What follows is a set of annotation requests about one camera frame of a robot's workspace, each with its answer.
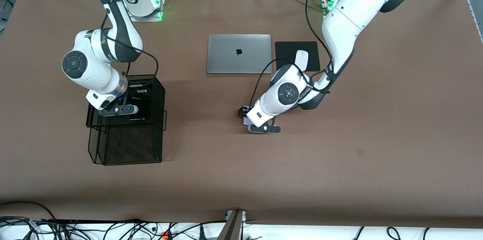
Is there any long black smartphone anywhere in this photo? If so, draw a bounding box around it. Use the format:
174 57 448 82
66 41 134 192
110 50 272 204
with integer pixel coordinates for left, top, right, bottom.
130 82 153 122

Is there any black mesh two-tier tray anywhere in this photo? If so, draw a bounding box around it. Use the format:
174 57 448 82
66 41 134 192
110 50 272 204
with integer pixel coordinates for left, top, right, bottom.
86 74 168 166

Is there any silver closed laptop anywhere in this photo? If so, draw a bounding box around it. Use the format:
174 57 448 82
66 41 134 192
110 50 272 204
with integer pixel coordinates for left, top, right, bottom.
206 34 272 74

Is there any black mouse pad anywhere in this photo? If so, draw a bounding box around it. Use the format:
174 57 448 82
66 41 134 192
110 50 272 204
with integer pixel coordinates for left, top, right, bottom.
275 41 321 72

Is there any white computer mouse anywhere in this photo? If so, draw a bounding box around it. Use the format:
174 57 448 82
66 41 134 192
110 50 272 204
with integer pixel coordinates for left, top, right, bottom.
295 50 309 69

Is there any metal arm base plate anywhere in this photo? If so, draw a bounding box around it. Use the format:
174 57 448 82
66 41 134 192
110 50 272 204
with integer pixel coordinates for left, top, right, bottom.
321 0 338 16
128 0 163 22

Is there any aluminium support post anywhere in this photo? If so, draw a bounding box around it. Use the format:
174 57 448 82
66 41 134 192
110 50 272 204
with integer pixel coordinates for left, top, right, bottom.
217 210 246 240

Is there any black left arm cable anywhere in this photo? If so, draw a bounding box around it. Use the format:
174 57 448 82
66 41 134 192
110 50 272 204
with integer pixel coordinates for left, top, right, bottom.
249 0 334 110

